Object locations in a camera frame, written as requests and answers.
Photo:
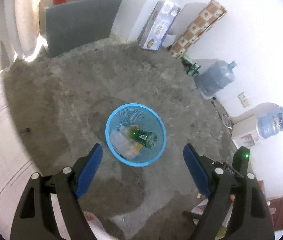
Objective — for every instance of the cream patterned curtain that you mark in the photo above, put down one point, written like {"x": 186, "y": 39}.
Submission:
{"x": 19, "y": 17}

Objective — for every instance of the wall socket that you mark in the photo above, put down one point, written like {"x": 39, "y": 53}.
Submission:
{"x": 244, "y": 100}

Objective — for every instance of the green label plastic bottle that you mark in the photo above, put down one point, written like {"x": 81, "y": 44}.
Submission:
{"x": 141, "y": 136}

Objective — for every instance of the grey cabinet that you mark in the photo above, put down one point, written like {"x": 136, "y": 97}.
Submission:
{"x": 81, "y": 22}

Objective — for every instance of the tall patterned box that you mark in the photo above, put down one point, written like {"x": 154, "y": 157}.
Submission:
{"x": 199, "y": 27}

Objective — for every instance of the blue mesh waste basket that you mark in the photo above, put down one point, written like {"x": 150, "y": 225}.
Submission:
{"x": 131, "y": 110}

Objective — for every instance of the white blue cardboard box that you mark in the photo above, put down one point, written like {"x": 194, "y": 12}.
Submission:
{"x": 159, "y": 25}

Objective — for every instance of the white plastic bag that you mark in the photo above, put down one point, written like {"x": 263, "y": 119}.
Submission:
{"x": 168, "y": 40}

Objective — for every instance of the blue water jug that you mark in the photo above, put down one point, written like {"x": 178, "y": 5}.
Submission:
{"x": 272, "y": 123}
{"x": 214, "y": 80}

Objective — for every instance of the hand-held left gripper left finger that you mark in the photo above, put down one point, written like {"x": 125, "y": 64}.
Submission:
{"x": 89, "y": 172}

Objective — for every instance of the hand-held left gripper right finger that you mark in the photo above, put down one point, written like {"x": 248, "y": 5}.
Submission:
{"x": 196, "y": 172}

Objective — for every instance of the clear bag with pink print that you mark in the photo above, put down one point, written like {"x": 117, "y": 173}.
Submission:
{"x": 119, "y": 140}

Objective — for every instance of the white water dispenser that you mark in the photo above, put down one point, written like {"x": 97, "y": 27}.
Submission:
{"x": 244, "y": 130}

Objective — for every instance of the green glass bottles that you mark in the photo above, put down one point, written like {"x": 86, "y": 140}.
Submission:
{"x": 190, "y": 66}

